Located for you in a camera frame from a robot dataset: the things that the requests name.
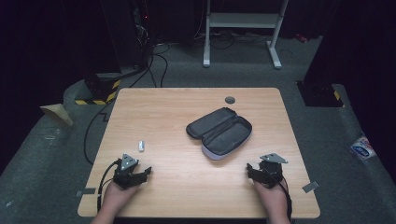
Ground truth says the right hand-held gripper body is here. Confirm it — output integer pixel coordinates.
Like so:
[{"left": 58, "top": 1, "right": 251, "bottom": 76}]
[{"left": 257, "top": 152, "right": 289, "bottom": 189}]

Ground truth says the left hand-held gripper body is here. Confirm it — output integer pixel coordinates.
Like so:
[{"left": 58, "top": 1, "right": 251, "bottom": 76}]
[{"left": 112, "top": 153, "right": 145, "bottom": 190}]

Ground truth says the grey pencil case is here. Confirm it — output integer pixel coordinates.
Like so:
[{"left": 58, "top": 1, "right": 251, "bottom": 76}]
[{"left": 185, "top": 106, "right": 253, "bottom": 161}]

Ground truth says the person's left hand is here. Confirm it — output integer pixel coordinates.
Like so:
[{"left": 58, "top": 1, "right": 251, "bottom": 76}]
[{"left": 100, "top": 180, "right": 141, "bottom": 217}]

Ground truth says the person's right hand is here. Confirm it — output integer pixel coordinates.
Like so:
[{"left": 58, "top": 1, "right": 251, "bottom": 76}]
[{"left": 253, "top": 180, "right": 290, "bottom": 218}]

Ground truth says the grey tape strip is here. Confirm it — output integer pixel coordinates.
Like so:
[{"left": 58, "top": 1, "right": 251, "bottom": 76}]
[
  {"left": 76, "top": 187, "right": 97, "bottom": 198},
  {"left": 301, "top": 180, "right": 320, "bottom": 194}
]

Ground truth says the yellow-black striped stand base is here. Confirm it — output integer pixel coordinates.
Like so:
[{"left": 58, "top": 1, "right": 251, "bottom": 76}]
[
  {"left": 296, "top": 80, "right": 346, "bottom": 108},
  {"left": 74, "top": 72, "right": 122, "bottom": 106}
]

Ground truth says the beige cardboard piece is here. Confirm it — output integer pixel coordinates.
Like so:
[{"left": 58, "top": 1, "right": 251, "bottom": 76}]
[{"left": 39, "top": 103, "right": 75, "bottom": 128}]

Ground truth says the white and blue plastic packet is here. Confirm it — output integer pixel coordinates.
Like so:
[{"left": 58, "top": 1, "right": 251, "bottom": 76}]
[{"left": 349, "top": 134, "right": 378, "bottom": 161}]

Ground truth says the dark equipment rack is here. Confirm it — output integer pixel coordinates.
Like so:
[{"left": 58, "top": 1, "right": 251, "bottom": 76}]
[{"left": 99, "top": 0, "right": 155, "bottom": 71}]

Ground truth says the white metal stand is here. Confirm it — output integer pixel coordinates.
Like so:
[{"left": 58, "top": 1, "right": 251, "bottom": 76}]
[{"left": 202, "top": 0, "right": 290, "bottom": 70}]

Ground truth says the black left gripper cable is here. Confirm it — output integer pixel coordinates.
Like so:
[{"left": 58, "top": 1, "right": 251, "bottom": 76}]
[{"left": 96, "top": 159, "right": 121, "bottom": 213}]

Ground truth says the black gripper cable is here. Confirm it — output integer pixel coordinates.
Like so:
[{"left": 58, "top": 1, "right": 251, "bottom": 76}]
[
  {"left": 275, "top": 175, "right": 294, "bottom": 222},
  {"left": 96, "top": 159, "right": 121, "bottom": 213}
]

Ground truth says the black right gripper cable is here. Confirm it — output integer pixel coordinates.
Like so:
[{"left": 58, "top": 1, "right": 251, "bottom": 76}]
[{"left": 275, "top": 175, "right": 294, "bottom": 222}]

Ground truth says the black floor cable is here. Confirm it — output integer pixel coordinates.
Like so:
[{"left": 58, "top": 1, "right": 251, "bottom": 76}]
[
  {"left": 82, "top": 98, "right": 117, "bottom": 166},
  {"left": 129, "top": 43, "right": 172, "bottom": 89}
]

